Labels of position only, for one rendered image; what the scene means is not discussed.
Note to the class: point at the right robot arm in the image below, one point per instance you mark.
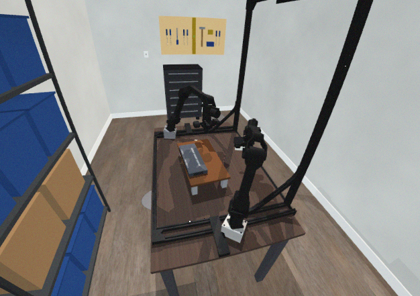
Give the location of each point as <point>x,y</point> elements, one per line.
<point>209,107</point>

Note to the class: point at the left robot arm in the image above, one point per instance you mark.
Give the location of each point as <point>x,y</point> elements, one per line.
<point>254,158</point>

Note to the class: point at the brown wooden stand with white legs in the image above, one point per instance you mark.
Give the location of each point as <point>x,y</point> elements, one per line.
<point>216,170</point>

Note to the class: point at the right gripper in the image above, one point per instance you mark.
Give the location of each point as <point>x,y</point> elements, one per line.
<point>196,123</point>

